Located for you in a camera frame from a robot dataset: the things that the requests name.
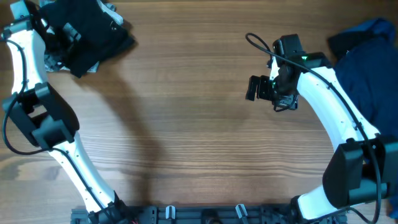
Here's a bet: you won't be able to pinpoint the black garment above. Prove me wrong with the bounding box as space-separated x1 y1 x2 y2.
39 0 136 78

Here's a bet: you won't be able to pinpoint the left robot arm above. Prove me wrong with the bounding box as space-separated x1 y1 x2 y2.
1 1 137 223

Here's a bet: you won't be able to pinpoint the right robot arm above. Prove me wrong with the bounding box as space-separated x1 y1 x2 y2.
245 33 397 223

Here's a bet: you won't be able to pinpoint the folded light blue jeans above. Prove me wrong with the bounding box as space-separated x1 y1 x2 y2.
42 0 124 72

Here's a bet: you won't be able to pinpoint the dark blue garment pile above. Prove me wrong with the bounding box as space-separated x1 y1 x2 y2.
327 18 397 137

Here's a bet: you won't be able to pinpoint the right black cable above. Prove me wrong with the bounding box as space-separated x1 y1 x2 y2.
244 32 382 224

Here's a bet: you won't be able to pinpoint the black cable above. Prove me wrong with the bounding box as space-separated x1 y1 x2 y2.
0 15 109 218
244 32 382 224

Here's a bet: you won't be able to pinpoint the left black cable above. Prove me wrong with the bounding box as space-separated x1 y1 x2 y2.
0 15 109 218

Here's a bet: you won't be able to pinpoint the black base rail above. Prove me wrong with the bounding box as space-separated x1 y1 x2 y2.
70 203 348 224

